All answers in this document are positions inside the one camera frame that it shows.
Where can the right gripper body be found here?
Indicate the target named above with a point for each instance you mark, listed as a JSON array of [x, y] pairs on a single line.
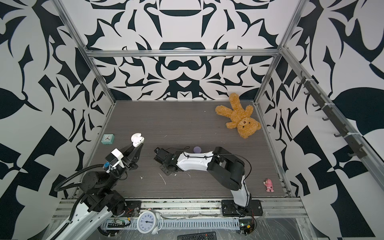
[[169, 167]]

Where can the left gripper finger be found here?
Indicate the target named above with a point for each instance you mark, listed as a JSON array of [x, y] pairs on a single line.
[[136, 153], [127, 150]]

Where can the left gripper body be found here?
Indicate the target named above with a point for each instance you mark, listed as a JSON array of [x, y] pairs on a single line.
[[127, 165]]

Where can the white earbud charging case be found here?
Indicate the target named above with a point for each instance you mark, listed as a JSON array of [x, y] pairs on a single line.
[[137, 139]]

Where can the purple earbud charging case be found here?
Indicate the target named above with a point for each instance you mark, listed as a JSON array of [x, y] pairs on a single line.
[[197, 150]]

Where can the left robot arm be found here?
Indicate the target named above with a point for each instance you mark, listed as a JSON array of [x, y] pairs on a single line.
[[98, 201]]

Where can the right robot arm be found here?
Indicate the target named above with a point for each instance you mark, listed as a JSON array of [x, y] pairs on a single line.
[[228, 169]]

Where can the small teal square clock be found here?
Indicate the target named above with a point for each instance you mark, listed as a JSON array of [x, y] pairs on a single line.
[[108, 139]]

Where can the white round alarm clock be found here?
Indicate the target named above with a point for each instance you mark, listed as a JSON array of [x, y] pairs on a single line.
[[150, 222]]

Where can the black remote control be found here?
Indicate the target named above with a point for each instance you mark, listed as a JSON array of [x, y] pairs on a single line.
[[199, 236]]

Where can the brown teddy bear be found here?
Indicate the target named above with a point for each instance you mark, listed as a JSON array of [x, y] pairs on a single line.
[[241, 119]]

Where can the green circuit board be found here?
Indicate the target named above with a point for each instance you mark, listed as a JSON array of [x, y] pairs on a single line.
[[247, 228]]

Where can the pink plush toy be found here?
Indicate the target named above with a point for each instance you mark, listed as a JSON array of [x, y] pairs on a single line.
[[269, 185]]

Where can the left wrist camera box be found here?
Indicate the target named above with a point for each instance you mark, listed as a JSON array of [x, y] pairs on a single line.
[[114, 160]]

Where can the white slotted cable duct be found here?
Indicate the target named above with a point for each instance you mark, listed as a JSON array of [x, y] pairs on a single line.
[[180, 224]]

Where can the black wall hook rail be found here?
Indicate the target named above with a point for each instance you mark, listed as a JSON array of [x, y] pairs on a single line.
[[334, 115]]

